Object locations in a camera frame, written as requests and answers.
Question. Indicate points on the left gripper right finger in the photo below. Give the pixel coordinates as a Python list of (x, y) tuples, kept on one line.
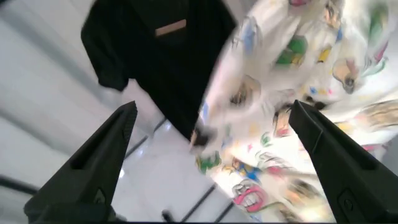
[(351, 174)]

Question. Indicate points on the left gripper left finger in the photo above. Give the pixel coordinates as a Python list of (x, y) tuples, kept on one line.
[(84, 180)]

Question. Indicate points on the cream printed garment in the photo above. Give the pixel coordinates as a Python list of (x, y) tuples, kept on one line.
[(295, 93)]

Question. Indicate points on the black garment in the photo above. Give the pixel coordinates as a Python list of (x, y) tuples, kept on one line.
[(161, 68)]

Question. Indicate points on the pink clothes hanger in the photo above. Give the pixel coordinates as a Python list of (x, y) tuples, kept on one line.
[(171, 27)]

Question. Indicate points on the black clothes rack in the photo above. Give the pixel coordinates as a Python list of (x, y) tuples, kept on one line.
[(199, 202)]

